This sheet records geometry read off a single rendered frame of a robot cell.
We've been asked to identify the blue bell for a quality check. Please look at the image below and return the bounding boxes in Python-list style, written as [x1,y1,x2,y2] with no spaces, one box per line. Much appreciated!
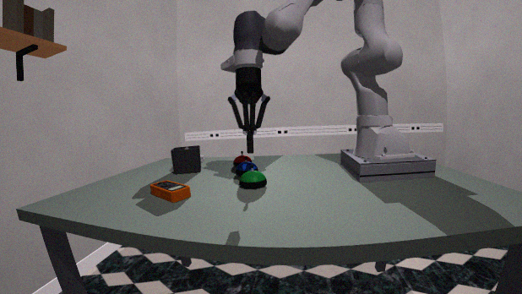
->
[236,156,258,177]

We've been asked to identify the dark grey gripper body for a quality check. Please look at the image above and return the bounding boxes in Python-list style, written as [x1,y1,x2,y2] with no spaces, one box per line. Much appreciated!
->
[234,67,264,104]

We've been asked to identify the orange digital multimeter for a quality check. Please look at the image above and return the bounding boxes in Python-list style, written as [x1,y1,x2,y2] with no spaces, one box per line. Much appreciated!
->
[150,181,191,203]

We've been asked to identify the green dome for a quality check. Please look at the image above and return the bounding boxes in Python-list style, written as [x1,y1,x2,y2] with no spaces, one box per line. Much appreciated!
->
[239,165,267,190]

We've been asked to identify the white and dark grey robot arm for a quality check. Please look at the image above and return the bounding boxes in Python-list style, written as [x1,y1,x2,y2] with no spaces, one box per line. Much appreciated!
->
[220,0,415,160]

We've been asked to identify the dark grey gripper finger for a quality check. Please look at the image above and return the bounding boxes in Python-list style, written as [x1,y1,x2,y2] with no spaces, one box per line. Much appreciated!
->
[228,92,251,154]
[249,92,270,154]

